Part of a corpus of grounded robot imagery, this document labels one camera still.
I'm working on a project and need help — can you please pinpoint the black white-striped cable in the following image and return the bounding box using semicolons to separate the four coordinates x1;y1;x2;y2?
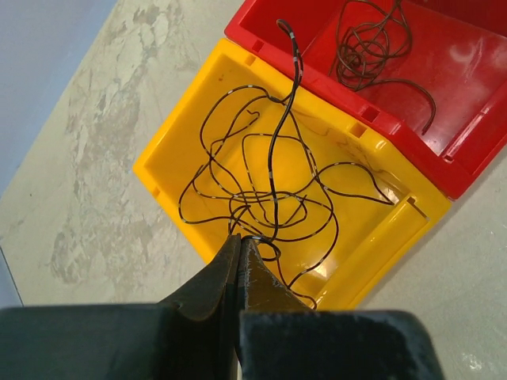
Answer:
178;19;397;310

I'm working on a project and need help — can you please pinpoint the red plastic bin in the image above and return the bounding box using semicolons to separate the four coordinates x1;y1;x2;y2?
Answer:
225;1;506;200

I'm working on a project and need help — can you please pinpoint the small brown cable clump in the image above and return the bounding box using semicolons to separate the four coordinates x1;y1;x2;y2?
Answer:
329;1;436;135

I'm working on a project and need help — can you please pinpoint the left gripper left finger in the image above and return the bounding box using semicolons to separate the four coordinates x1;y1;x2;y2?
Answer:
1;235;241;379

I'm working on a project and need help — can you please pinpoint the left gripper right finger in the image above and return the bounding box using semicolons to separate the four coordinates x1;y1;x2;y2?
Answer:
236;239;444;379

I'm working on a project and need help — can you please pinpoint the orange plastic bin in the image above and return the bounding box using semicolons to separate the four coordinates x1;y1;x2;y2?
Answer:
134;40;451;309

